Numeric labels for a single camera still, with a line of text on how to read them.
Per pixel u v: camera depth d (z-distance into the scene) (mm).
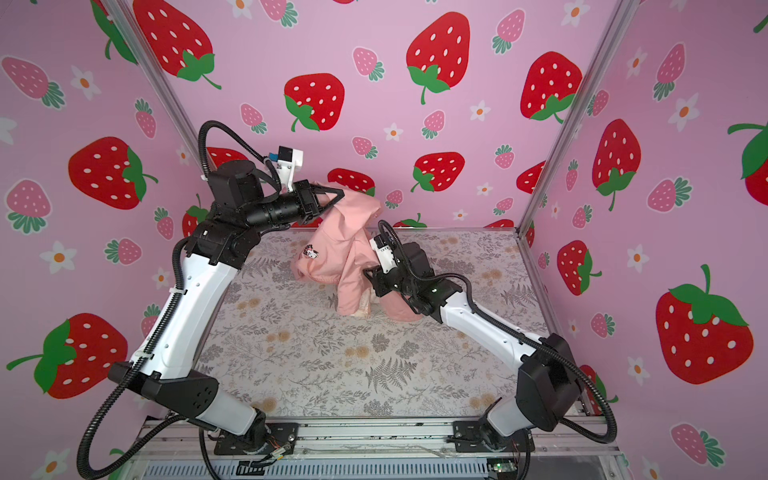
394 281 673
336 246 658
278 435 749
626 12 684
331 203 584
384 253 687
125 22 687
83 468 346
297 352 888
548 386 418
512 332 462
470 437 738
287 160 551
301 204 523
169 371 403
